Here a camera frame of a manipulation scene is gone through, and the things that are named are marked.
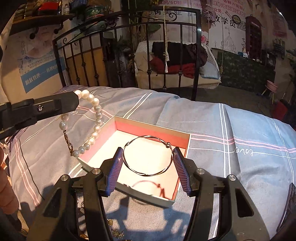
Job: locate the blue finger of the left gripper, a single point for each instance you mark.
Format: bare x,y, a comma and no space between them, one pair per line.
54,105

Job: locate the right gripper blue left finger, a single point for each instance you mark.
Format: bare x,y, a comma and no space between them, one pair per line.
113,174

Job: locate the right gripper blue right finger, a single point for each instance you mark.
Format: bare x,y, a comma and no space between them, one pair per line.
183,175

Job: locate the dark wooden wall shelf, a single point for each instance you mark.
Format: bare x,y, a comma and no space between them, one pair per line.
34,22

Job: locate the red phone booth cabinet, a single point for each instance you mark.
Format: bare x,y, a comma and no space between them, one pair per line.
253,37

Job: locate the black iron bed frame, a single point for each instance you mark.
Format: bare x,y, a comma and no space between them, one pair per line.
101,51

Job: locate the pink stool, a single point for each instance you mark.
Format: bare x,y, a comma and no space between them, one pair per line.
272,88

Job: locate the white hanging wicker chair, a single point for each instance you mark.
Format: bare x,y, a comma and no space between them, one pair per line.
150,70

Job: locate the silver twisted bangle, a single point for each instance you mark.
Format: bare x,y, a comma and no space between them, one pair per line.
148,156

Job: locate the grey plaid bed sheet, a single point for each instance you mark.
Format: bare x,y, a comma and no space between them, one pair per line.
258,150

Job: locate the open white pink box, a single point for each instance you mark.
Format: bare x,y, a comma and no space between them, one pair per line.
151,176

